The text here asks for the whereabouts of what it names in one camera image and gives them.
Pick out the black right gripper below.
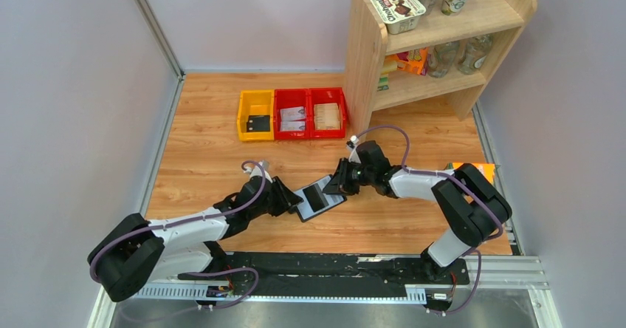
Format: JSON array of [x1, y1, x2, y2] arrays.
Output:
[[323, 157, 374, 196]]

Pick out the black leather card holder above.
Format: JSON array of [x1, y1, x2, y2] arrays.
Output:
[[294, 175, 347, 222]]

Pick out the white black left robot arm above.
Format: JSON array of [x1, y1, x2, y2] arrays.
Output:
[[88, 175, 303, 302]]

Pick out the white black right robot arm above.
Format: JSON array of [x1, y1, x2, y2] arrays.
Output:
[[323, 140, 512, 283]]

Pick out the beige cards stack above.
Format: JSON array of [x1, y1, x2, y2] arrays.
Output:
[[313, 103, 342, 131]]

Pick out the white cards in bin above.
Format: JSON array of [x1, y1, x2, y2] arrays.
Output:
[[279, 106, 306, 131]]

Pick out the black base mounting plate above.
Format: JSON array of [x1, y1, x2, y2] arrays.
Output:
[[208, 252, 470, 298]]

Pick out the right red plastic bin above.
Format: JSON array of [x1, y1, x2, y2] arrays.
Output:
[[307, 87, 348, 139]]

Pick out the red plastic bin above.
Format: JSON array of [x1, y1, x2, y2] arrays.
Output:
[[307, 87, 348, 139], [273, 89, 310, 140]]

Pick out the yellow plastic bin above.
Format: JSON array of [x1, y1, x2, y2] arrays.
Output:
[[237, 89, 274, 142]]

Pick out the middle red plastic bin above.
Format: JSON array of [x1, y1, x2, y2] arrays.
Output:
[[273, 89, 310, 140]]

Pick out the stacked colourful sponges pack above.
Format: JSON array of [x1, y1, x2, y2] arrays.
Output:
[[376, 56, 398, 91]]

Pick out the red orange cookie box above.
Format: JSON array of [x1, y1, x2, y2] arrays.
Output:
[[393, 47, 428, 76]]

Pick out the yellow green juice carton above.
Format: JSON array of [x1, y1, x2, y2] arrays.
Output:
[[444, 162, 496, 185]]

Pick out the clear glass bottle left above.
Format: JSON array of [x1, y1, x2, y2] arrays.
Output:
[[427, 41, 461, 78]]

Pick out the clear glass bottle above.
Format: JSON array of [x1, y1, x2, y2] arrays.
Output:
[[427, 41, 461, 78], [457, 33, 495, 75]]

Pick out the clear glass bottle right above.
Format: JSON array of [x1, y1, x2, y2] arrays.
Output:
[[457, 33, 495, 75]]

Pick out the wooden shelf unit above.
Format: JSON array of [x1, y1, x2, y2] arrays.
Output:
[[343, 0, 538, 131]]

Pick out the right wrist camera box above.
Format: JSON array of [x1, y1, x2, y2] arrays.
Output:
[[346, 137, 361, 164]]

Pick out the aluminium frame rail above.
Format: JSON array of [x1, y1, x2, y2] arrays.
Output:
[[88, 0, 187, 328]]

